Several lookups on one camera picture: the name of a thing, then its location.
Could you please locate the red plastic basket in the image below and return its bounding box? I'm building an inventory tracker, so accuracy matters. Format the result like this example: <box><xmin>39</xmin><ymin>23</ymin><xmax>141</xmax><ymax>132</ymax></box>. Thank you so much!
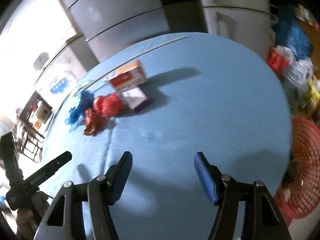
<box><xmin>274</xmin><ymin>117</ymin><xmax>319</xmax><ymax>219</ymax></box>

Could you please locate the white refrigerator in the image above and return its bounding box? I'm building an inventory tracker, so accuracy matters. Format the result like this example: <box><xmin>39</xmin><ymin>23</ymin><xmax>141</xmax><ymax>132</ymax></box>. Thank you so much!
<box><xmin>200</xmin><ymin>0</ymin><xmax>271</xmax><ymax>60</ymax></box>

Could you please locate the red shiny crumpled wrapper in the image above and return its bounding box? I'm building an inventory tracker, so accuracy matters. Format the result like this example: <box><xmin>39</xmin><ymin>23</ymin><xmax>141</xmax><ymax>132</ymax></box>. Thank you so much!
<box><xmin>83</xmin><ymin>108</ymin><xmax>109</xmax><ymax>136</ymax></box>

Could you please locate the red and white medicine box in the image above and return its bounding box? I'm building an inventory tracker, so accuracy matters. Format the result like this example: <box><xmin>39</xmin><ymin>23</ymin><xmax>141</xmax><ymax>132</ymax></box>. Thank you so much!
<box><xmin>107</xmin><ymin>60</ymin><xmax>147</xmax><ymax>93</ymax></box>

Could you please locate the red bag on floor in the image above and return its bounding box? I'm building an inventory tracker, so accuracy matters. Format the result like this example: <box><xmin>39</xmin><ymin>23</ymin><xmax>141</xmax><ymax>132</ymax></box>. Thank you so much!
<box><xmin>267</xmin><ymin>50</ymin><xmax>289</xmax><ymax>76</ymax></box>

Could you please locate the grey double door refrigerator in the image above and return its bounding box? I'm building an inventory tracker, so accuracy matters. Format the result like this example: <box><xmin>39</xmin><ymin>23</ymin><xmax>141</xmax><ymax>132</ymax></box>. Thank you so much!
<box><xmin>60</xmin><ymin>0</ymin><xmax>170</xmax><ymax>61</ymax></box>

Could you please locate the dark wooden shelf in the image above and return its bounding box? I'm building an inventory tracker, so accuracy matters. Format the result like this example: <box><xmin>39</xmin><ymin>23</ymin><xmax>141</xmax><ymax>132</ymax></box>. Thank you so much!
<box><xmin>18</xmin><ymin>91</ymin><xmax>53</xmax><ymax>163</ymax></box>

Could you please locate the red foil wrapper ball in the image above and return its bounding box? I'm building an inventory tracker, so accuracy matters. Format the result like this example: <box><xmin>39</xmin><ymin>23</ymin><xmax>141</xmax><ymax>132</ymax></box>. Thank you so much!
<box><xmin>93</xmin><ymin>93</ymin><xmax>124</xmax><ymax>118</ymax></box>

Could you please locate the white stick on table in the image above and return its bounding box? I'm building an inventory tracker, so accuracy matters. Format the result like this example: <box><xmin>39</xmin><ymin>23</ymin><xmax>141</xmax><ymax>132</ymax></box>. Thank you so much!
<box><xmin>73</xmin><ymin>36</ymin><xmax>188</xmax><ymax>96</ymax></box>

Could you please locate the blue plastic wrapper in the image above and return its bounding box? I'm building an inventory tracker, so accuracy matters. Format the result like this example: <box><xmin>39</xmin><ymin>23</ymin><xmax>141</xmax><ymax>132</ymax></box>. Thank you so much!
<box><xmin>65</xmin><ymin>90</ymin><xmax>94</xmax><ymax>132</ymax></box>

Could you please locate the clear plastic bags pile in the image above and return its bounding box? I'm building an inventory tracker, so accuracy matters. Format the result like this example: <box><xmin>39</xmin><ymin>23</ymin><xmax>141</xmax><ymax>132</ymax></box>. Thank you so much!
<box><xmin>274</xmin><ymin>45</ymin><xmax>313</xmax><ymax>95</ymax></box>

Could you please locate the blue plastic bag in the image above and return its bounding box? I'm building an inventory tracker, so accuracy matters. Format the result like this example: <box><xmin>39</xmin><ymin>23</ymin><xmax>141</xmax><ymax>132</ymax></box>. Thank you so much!
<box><xmin>273</xmin><ymin>13</ymin><xmax>313</xmax><ymax>60</ymax></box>

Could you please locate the yellow rice bag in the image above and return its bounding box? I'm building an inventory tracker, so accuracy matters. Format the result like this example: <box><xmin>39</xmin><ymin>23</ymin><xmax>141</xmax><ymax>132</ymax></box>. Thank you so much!
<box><xmin>304</xmin><ymin>76</ymin><xmax>319</xmax><ymax>117</ymax></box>

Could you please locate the person's left hand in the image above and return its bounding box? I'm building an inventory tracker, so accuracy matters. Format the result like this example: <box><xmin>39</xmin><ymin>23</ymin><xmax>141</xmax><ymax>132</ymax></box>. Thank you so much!
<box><xmin>16</xmin><ymin>191</ymin><xmax>49</xmax><ymax>239</ymax></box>

